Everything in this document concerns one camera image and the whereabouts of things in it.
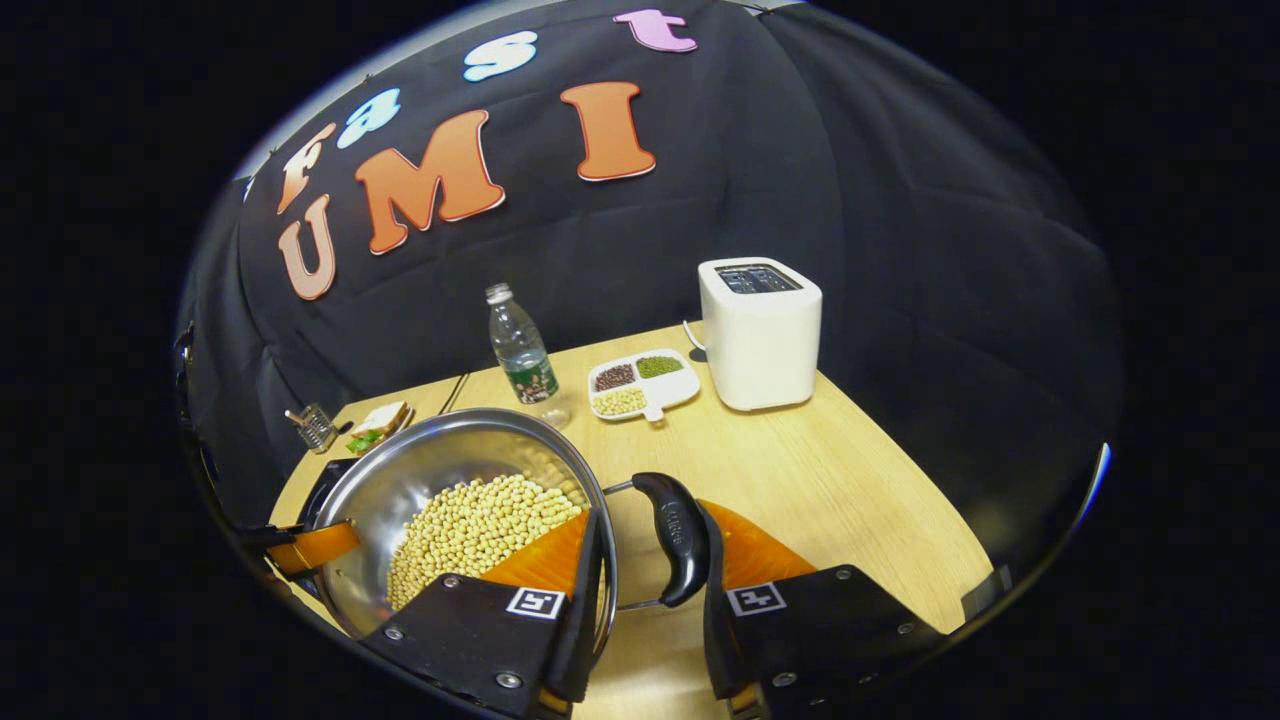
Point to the sandwich with lettuce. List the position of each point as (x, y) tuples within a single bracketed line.
[(385, 415)]

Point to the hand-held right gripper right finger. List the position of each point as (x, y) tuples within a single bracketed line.
[(718, 640)]

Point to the black induction cooktop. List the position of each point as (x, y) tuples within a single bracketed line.
[(328, 480)]

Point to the black backdrop cloth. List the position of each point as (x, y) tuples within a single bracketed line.
[(900, 250)]

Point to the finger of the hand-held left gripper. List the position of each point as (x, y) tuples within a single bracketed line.
[(315, 547)]

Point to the clear plastic water bottle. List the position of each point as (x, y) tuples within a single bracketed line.
[(525, 370)]

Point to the pile of yellow soybeans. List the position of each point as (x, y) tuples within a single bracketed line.
[(470, 530)]

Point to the white toaster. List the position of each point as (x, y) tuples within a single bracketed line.
[(760, 350)]

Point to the black stand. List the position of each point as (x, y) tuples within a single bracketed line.
[(190, 400)]

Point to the white divided bean dish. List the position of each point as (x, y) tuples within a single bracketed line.
[(680, 388)]

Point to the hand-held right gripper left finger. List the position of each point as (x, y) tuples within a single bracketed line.
[(585, 640)]

